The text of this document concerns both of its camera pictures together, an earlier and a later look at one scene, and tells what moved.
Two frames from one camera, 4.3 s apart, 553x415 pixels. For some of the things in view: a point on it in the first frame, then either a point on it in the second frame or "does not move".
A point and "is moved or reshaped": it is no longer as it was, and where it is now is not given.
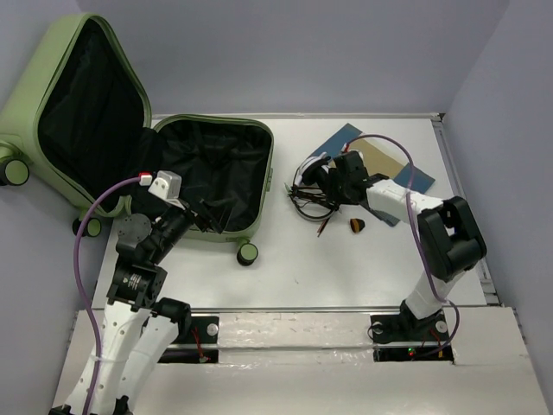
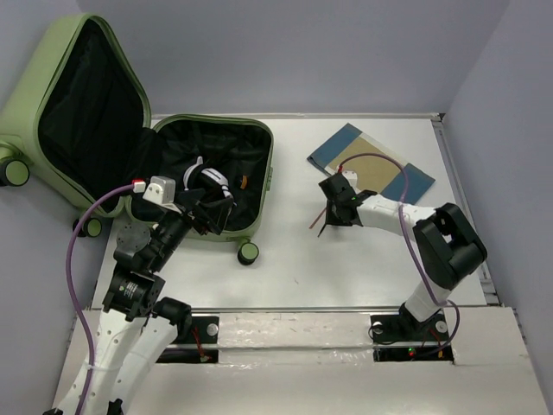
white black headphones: [312, 176] to [213, 184]
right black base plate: [393, 328] does not move
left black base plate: [204, 330] does not move
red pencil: [320, 226] is moved or reshaped
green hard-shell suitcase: [79, 118] does not move
